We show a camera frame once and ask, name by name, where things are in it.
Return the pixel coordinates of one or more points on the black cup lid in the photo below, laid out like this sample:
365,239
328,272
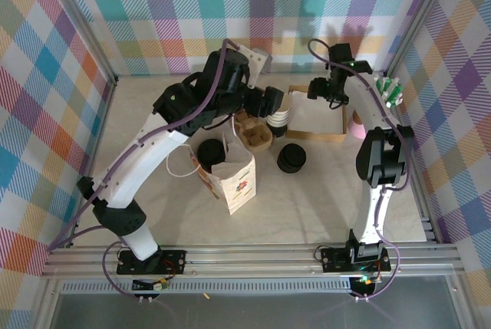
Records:
211,151

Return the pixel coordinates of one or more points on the white paper gift bag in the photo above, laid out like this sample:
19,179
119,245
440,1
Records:
239,187

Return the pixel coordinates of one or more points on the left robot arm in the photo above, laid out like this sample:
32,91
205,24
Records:
134,168

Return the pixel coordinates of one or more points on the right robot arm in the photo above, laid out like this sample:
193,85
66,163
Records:
364,95

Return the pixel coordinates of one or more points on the paper cup stack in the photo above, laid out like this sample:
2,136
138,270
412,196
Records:
283,117

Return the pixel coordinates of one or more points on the brown pulp cup carrier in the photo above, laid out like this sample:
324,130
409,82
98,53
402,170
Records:
255,137

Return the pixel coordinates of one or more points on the brown cardboard napkin box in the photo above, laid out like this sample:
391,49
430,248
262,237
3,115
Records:
314,137

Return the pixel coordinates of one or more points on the green wrapped straw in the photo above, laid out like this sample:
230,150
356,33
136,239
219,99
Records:
394,93
381,85

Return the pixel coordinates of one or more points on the black lid stack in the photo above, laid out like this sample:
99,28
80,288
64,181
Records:
291,158

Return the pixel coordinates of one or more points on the small controller board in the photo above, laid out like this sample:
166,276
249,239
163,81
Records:
159,286
364,281

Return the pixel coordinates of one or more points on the small tan stick piece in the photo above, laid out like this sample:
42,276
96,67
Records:
206,296

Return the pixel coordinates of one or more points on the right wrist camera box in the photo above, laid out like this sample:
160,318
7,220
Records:
341,53

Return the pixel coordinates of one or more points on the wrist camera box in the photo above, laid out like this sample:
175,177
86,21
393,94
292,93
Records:
341,53
255,66

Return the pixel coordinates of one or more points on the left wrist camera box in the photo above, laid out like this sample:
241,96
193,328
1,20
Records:
255,66

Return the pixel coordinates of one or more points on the aluminium frame floor rail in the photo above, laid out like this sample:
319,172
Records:
108,93
423,206

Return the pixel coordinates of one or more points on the aluminium frame post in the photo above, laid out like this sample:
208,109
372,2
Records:
418,18
81,18

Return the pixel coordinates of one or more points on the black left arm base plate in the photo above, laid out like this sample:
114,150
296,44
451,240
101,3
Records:
174,258

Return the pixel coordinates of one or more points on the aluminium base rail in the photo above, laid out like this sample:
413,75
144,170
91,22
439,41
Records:
249,260

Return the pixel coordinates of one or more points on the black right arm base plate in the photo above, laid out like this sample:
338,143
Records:
331,260

